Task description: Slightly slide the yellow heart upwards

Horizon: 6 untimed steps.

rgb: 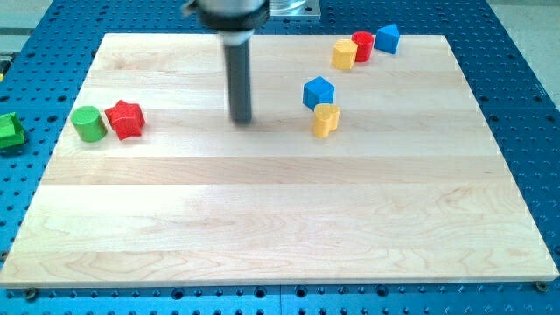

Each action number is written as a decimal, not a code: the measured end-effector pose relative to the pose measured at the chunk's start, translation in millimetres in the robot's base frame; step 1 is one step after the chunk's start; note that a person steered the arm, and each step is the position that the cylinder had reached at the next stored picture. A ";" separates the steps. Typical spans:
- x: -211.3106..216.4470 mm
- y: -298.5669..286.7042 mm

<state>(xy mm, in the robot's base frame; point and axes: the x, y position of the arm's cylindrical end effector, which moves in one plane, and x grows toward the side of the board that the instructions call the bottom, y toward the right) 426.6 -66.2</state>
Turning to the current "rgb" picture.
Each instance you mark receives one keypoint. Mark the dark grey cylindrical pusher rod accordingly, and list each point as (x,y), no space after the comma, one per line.
(238,83)

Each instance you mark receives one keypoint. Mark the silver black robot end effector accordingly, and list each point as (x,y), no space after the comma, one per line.
(234,20)

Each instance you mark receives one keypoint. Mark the yellow heart block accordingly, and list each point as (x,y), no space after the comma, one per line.
(326,119)

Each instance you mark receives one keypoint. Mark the blue cube block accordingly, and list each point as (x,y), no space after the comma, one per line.
(317,91)

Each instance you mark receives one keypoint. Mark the yellow hexagon block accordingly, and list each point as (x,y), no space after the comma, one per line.
(343,54)

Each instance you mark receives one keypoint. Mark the red cylinder block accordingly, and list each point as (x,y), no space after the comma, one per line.
(365,42)

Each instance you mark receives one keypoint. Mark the red star block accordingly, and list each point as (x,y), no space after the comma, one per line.
(126,119)

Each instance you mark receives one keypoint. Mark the blue pentagon block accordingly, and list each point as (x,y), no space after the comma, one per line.
(387,39)

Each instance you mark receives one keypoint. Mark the green cylinder block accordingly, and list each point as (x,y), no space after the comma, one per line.
(88,123)

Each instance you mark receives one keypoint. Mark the light wooden board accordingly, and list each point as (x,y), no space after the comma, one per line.
(410,188)

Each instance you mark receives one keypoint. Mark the green block at left edge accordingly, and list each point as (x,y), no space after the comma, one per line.
(12,131)

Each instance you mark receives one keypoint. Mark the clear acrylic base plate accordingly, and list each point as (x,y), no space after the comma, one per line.
(295,9)

